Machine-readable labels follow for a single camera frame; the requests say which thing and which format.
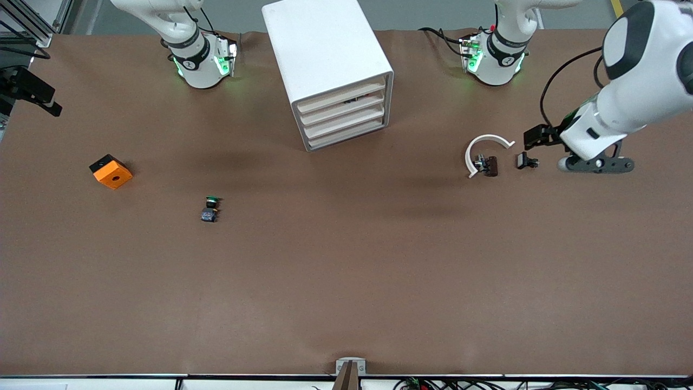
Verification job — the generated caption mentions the green push button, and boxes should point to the green push button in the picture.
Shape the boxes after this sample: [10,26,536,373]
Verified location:
[200,196,221,223]

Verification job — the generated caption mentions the white curved plastic arc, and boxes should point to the white curved plastic arc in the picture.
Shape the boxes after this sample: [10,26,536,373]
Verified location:
[465,134,515,179]

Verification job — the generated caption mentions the orange box with hole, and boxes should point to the orange box with hole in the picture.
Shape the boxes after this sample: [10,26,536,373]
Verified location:
[89,154,133,190]

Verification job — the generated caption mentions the brown table cover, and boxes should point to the brown table cover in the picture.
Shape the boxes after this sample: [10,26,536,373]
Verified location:
[0,28,693,378]

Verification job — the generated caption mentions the aluminium frame profile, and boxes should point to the aluminium frame profile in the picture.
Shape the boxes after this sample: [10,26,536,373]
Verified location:
[0,0,74,47]

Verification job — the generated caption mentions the black base cable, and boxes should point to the black base cable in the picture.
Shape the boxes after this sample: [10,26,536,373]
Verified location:
[419,26,467,57]

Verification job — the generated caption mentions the cable bundle under table edge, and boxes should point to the cable bundle under table edge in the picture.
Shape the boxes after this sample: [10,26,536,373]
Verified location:
[393,376,693,390]

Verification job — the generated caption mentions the grey metal bracket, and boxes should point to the grey metal bracket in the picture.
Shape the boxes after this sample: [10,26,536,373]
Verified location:
[335,357,367,376]

